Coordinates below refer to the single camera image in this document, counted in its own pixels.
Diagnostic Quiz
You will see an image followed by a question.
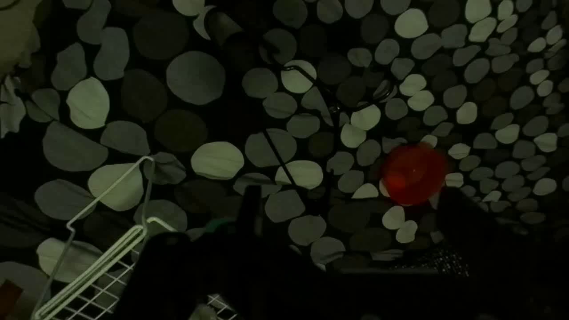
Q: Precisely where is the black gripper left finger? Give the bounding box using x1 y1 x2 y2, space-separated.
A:
112 186 268 320

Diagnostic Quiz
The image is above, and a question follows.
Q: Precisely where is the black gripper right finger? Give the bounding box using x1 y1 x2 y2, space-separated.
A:
437 188 569 320

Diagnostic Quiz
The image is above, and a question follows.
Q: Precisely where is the small red bowl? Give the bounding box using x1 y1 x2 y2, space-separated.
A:
380 143 448 206

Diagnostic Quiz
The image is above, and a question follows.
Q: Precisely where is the black spotted bed cover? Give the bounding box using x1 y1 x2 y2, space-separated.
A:
0 0 569 320

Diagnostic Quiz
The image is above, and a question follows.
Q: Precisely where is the white wire shelf rack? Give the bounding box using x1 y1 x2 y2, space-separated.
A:
30 152 188 320

